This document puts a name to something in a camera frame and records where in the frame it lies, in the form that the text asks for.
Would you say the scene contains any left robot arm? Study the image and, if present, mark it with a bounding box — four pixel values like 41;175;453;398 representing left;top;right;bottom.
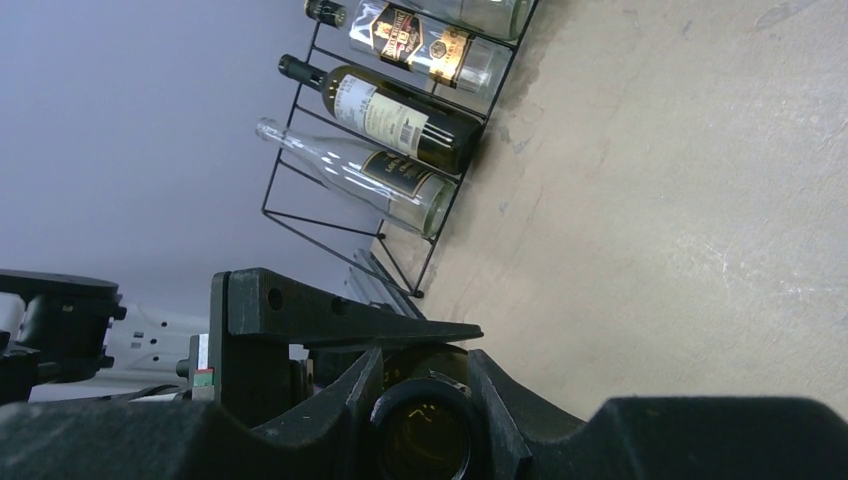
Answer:
1;268;483;426

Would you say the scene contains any dark green bottle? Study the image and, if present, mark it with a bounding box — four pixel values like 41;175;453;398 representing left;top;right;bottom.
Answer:
278;54;483;175
359;344;489;479

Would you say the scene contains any black wire wine rack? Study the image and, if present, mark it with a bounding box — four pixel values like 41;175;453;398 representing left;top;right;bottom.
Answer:
260;0;541;299

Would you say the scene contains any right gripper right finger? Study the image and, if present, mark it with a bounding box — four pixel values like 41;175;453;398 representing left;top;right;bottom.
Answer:
468;350;847;479

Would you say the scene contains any aluminium frame rail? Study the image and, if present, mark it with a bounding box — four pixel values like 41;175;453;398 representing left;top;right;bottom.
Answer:
344;249;426;320

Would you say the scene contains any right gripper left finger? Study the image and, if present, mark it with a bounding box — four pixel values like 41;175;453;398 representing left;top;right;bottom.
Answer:
1;349;383;479

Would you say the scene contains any square clear liquor bottle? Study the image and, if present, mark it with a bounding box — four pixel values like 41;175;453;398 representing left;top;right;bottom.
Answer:
304;1;511;100

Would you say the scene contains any clear wine bottle dark label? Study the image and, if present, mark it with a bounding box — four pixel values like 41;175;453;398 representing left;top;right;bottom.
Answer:
404;0;533;40

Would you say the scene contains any dark green bottle back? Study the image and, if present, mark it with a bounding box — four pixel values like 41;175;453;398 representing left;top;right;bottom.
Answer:
359;344;489;479

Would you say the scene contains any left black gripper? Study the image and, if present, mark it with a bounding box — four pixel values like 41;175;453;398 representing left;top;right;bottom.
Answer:
175;268;483;427

